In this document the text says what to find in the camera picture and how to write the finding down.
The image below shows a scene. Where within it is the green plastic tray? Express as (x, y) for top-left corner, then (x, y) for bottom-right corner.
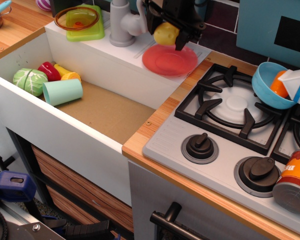
(66, 4), (105, 42)

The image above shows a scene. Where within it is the green toy cabbage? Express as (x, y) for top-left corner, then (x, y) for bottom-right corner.
(12, 68), (48, 97)

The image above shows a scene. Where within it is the white blue milk carton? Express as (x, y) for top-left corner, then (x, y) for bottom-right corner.
(278, 69), (300, 105)

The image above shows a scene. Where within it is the red plastic plate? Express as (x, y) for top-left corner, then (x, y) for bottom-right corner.
(142, 44), (198, 77)

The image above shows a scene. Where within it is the blue clamp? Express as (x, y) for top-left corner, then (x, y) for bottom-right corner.
(0, 170), (37, 202)

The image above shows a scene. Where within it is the purple striped toy ball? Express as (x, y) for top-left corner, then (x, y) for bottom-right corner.
(35, 0), (52, 12)

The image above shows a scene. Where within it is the black stove grate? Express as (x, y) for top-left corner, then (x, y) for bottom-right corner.
(174, 63), (286, 155)
(270, 105), (300, 165)

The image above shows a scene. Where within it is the yellow toy potato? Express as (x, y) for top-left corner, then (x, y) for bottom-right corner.
(153, 22), (180, 46)

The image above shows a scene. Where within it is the orange toy soup can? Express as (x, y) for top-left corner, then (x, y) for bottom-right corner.
(272, 150), (300, 214)

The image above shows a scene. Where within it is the left black stove knob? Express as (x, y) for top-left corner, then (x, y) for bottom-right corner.
(181, 132), (219, 165)

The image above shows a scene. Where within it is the mint green plastic cup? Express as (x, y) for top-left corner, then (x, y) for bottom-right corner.
(42, 78), (83, 106)

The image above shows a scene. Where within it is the yellow toy corn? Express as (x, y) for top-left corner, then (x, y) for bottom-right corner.
(54, 63), (82, 82)

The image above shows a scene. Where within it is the grey toy faucet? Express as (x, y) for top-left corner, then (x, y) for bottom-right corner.
(109, 0), (148, 47)

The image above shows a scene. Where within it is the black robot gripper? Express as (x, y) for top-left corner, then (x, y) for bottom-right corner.
(142, 0), (206, 51)

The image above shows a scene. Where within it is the right black stove knob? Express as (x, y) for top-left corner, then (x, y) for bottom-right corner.
(233, 156), (281, 198)

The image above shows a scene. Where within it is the orange toy carrot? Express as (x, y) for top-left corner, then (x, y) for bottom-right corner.
(270, 70), (289, 98)

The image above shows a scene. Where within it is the black stove knob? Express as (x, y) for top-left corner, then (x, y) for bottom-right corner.
(181, 132), (219, 165)
(233, 156), (281, 198)

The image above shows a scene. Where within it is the blue plastic bowl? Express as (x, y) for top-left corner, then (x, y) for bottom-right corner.
(251, 62), (297, 110)

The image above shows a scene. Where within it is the black oven door handle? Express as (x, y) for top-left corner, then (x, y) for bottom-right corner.
(150, 202), (202, 240)

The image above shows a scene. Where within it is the amber transparent bowl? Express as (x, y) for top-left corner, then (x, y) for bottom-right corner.
(54, 6), (100, 31)

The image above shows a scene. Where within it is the red toy pepper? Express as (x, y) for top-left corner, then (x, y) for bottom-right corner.
(38, 61), (61, 82)

